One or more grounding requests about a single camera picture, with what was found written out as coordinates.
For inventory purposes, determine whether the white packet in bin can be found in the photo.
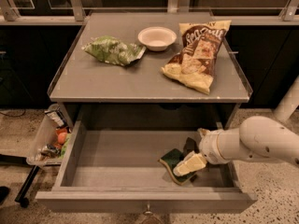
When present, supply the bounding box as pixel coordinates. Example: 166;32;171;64
45;108;67;128

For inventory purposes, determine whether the black stand leg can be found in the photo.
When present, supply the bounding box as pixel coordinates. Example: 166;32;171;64
0;154;39;208

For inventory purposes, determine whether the white bowl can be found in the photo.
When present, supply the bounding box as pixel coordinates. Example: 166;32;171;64
137;27;177;51

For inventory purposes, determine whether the metal drawer knob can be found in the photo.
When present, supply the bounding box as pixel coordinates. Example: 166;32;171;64
143;203;153;217

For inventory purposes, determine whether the green yellow sponge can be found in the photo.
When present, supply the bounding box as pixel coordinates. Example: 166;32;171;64
159;148;197;186

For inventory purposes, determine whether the metal window frame rail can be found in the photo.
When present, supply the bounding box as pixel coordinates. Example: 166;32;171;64
0;0;299;26

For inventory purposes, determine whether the clear plastic bin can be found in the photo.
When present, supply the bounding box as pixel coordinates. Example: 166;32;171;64
26;104;72;166

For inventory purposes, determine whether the grey open top drawer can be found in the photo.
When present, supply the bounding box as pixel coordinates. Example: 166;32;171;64
35;103;259;215

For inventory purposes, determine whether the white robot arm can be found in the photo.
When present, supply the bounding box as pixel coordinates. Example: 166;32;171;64
173;116;299;176

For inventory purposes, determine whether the green chip bag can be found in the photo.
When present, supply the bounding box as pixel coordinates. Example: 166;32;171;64
82;35;146;66

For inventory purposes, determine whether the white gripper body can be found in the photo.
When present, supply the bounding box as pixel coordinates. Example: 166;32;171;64
198;130;229;165

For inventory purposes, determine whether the orange fruit in bin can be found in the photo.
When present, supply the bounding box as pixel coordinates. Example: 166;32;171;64
57;133;67;145

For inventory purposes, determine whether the brown yellow chip bag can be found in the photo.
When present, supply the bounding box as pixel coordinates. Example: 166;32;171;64
162;21;231;94

